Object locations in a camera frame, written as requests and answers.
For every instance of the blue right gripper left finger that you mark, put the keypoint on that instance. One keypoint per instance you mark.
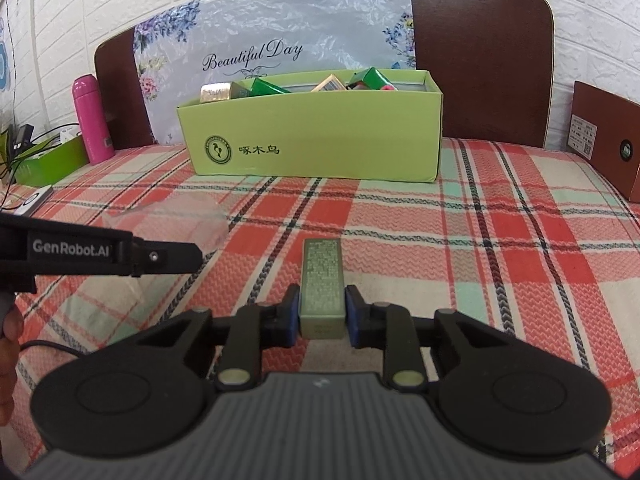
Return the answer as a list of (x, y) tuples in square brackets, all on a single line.
[(289, 315)]

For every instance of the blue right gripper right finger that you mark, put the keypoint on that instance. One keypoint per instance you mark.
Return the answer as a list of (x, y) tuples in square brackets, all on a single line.
[(356, 315)]

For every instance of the small green gold box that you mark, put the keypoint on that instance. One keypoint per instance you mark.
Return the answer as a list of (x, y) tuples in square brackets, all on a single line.
[(322, 310)]

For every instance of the person left hand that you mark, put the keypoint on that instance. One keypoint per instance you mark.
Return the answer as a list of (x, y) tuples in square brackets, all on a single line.
[(13, 328)]

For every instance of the small green tray box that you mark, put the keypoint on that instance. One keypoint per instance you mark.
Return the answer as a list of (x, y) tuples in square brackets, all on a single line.
[(48, 162)]

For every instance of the pink thermos bottle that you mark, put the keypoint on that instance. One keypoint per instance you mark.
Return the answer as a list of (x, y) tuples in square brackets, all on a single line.
[(91, 119)]

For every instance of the clear plastic cup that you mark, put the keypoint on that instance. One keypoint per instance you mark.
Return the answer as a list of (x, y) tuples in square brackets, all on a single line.
[(181, 217)]

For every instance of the green cardboard shoe box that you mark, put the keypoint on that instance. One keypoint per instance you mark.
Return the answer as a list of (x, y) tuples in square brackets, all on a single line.
[(363, 134)]

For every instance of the plaid bed sheet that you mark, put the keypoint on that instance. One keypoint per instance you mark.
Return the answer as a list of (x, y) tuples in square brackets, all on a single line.
[(533, 242)]

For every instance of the green carton in box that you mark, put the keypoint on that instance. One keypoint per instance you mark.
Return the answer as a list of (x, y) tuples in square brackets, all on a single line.
[(262, 87)]

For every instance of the tan barcode box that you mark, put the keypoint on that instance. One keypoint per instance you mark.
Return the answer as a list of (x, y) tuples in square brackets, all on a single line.
[(330, 83)]

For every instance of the gold end carton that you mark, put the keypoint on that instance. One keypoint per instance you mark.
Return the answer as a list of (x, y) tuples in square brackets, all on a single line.
[(222, 91)]

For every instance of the floral plastic bedding bag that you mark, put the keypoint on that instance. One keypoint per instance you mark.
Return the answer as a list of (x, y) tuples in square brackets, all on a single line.
[(205, 41)]

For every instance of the brown cardboard box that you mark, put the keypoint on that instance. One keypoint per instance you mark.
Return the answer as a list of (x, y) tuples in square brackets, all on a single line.
[(605, 131)]

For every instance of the dark brown wooden headboard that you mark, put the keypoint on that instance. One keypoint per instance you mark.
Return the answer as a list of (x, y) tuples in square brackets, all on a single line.
[(492, 61)]

